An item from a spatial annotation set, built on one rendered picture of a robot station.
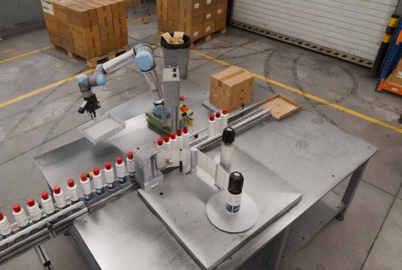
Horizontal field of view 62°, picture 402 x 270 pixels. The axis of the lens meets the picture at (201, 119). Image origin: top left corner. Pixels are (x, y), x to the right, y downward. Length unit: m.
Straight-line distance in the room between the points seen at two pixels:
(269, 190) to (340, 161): 0.68
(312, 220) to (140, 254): 1.57
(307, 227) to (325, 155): 0.64
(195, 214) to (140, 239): 0.34
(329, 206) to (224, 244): 1.46
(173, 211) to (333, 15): 4.92
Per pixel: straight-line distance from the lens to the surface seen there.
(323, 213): 3.08
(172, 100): 2.10
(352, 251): 3.22
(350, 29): 6.23
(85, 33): 5.44
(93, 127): 2.59
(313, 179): 2.42
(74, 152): 2.59
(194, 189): 2.13
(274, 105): 3.08
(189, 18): 5.97
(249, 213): 2.03
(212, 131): 2.46
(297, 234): 2.87
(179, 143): 2.29
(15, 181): 3.80
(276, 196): 2.17
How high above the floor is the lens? 2.44
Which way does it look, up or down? 35 degrees down
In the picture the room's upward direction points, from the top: 2 degrees clockwise
